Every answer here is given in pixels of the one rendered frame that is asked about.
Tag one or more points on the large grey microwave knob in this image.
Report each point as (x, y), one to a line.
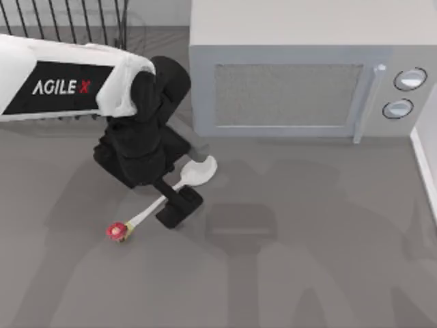
(409, 79)

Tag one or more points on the small grey microwave knob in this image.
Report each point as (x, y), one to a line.
(397, 108)

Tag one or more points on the pale grey microwave oven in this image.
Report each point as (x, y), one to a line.
(307, 30)

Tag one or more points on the grey microwave door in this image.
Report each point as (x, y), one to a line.
(286, 95)

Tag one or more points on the white spoon with red flower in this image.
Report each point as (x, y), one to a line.
(199, 171)

